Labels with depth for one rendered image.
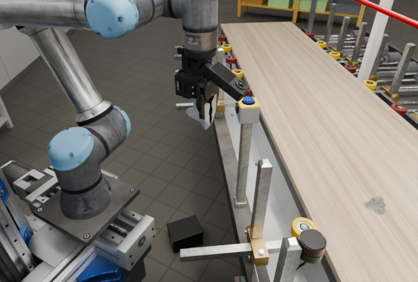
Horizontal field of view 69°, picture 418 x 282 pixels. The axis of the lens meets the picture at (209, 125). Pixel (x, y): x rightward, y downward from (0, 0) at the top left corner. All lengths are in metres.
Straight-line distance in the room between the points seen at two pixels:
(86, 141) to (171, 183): 1.69
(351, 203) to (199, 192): 1.40
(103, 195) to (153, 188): 1.53
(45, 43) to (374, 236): 1.13
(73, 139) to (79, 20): 0.37
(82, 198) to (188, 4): 0.60
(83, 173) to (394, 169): 1.18
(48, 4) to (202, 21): 0.29
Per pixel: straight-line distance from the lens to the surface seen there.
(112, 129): 0.95
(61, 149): 0.87
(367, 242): 1.16
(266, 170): 0.91
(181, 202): 2.36
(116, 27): 0.55
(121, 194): 1.01
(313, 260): 0.79
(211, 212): 2.29
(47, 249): 1.08
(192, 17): 0.64
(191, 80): 0.70
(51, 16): 0.67
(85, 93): 0.93
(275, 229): 1.45
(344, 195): 1.27
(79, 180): 0.90
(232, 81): 0.68
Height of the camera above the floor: 1.75
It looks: 34 degrees down
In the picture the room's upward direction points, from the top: straight up
